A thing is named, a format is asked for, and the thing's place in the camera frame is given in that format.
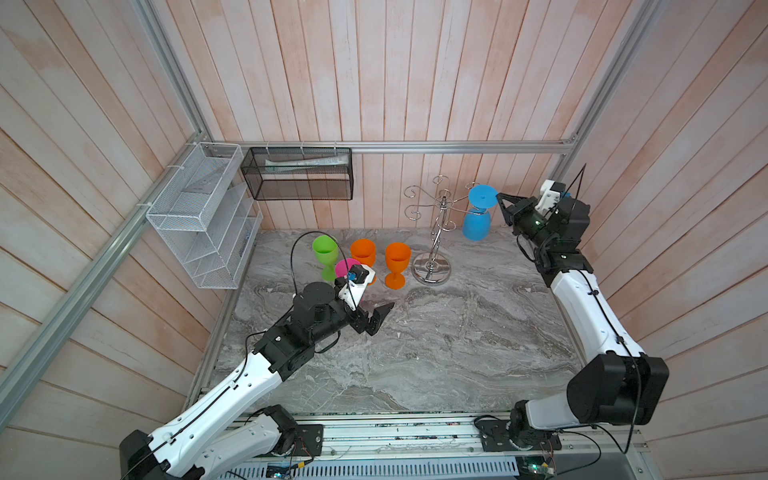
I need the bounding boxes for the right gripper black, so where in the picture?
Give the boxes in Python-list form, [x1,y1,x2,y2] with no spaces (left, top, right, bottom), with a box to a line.
[497,194,552,254]

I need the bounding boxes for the blue plastic wine glass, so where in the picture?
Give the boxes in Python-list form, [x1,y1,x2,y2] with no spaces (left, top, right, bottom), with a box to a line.
[462,184,498,241]

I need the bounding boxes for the pink plastic wine glass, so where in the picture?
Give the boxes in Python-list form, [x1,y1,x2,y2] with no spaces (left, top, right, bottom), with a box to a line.
[335,258,360,281]

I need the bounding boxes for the orange wine glass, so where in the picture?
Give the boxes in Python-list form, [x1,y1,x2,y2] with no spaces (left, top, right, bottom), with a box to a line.
[385,242,411,290]
[350,238,376,268]

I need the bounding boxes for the orange wine glass front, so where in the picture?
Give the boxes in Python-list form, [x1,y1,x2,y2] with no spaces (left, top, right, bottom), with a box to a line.
[350,238,376,268]

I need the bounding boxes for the green plastic wine glass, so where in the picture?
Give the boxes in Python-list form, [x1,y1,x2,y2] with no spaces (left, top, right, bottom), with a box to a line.
[312,235,339,283]

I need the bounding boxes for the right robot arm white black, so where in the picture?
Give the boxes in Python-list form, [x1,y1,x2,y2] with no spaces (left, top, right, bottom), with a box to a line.
[497,193,670,449]

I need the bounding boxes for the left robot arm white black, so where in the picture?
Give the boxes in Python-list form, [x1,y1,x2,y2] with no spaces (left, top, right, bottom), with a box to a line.
[119,282,394,479]

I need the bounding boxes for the chrome wine glass rack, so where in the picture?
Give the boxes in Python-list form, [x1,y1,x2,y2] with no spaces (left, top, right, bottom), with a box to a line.
[403,181,477,286]

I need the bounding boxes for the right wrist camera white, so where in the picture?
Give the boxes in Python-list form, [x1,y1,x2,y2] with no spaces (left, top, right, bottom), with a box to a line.
[535,179,566,215]

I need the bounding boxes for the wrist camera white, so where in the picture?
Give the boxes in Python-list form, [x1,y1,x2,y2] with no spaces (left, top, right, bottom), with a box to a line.
[535,179,566,215]
[334,264,375,311]

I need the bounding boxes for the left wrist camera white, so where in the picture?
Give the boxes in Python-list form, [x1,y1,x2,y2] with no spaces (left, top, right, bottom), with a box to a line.
[334,264,375,311]

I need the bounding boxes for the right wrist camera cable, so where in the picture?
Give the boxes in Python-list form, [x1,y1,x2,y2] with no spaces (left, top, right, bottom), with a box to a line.
[563,163,588,202]

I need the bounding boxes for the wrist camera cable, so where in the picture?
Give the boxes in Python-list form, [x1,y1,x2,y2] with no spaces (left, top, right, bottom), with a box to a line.
[290,230,355,298]
[563,163,588,202]

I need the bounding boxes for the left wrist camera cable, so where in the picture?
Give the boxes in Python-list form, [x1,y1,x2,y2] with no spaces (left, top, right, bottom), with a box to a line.
[290,230,355,298]

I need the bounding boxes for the horizontal aluminium wall profile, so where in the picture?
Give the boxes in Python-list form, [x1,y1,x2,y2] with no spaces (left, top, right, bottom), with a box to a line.
[230,140,575,155]

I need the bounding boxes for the aluminium mounting rail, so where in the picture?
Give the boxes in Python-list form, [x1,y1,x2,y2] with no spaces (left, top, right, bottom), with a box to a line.
[294,413,645,460]

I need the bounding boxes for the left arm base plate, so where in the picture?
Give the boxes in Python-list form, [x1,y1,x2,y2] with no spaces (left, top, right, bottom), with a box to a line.
[270,423,324,457]

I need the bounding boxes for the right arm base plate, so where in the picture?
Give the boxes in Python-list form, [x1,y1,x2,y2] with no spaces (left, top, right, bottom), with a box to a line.
[473,415,562,452]

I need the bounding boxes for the black wire mesh basket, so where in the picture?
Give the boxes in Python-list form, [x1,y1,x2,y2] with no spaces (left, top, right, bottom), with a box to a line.
[240,146,354,201]

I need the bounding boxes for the white wire mesh shelf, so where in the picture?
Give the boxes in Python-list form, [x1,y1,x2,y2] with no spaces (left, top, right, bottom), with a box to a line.
[147,142,263,290]

